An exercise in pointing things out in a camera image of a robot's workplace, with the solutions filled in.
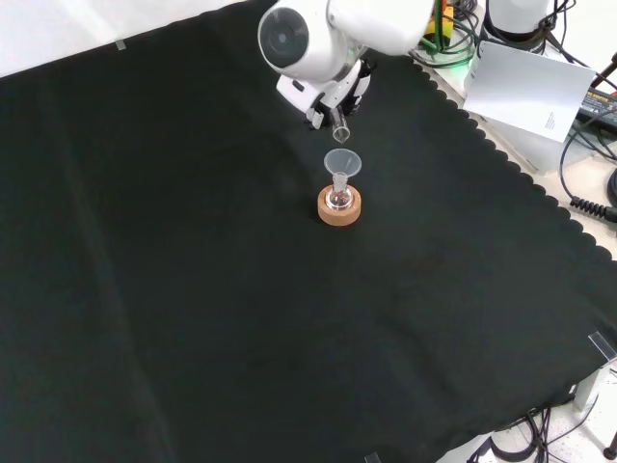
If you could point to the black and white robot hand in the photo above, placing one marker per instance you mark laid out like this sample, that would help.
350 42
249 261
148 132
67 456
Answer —
301 94

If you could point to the clear graduated cylinder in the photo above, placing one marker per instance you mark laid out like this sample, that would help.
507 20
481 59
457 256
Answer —
340 126

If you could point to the clear round-bottom flask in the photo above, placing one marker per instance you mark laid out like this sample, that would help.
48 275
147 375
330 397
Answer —
339 198

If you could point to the clear plastic funnel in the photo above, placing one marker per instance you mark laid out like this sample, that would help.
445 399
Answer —
342 160

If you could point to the black bench cloth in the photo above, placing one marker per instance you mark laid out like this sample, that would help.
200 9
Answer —
193 289

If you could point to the black power adapter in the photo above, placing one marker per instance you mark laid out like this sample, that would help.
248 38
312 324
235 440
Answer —
600 103

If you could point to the clear tape piece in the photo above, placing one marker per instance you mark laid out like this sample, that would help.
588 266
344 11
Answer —
603 345

